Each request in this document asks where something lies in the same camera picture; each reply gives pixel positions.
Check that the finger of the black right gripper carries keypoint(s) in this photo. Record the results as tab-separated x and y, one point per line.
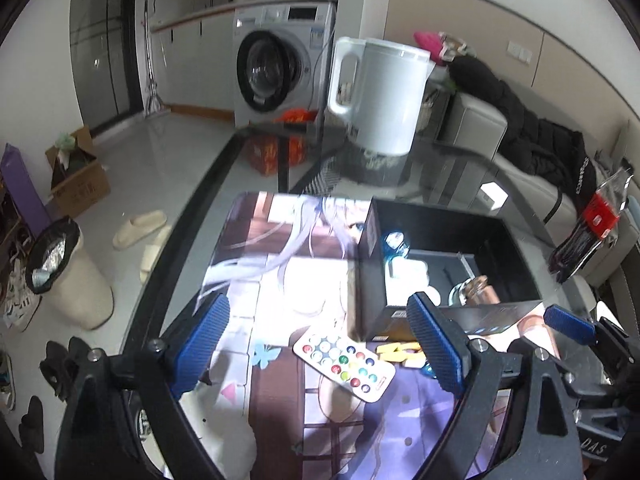
568	324

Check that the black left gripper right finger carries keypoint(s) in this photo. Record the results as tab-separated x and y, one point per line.
467	368

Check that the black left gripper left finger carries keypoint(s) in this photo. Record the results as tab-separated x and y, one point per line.
167	369

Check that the brown handle screwdriver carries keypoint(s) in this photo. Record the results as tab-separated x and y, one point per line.
473	291

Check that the white remote coloured buttons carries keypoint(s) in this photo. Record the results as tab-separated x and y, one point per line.
346	362

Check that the blue tape dispenser with label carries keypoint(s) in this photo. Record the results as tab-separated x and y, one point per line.
395	245

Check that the blue round tape dispenser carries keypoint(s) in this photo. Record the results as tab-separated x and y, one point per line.
430	370

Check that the yellow plastic tool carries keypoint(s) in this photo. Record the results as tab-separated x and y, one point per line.
406	354

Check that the cola bottle red label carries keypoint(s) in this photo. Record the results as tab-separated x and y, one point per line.
594	225

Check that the white green tube in box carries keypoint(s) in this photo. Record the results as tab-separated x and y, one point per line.
404	277

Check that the beige slipper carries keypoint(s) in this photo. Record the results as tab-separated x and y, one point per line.
138	227
152	252

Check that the black cardboard box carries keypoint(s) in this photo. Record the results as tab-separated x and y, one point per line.
436	235

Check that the white trash bin black bag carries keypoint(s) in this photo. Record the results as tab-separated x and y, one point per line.
59	269

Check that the anime printed desk mat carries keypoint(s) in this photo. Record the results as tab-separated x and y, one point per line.
317	374

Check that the white power adapter cube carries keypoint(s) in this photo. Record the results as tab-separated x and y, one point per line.
493	195

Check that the black jacket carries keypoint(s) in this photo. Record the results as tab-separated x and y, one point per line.
532	144

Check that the brown cardboard box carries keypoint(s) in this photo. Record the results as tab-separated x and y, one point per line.
78	178

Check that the purple yoga mat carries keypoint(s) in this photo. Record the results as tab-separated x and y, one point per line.
23	192

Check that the red box under table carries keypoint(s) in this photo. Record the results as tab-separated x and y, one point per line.
262	152

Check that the white electric kettle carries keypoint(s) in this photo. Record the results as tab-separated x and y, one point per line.
387	92

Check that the pink cloth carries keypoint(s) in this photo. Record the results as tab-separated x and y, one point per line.
442	47

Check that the white washing machine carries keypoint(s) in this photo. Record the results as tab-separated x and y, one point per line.
281	57

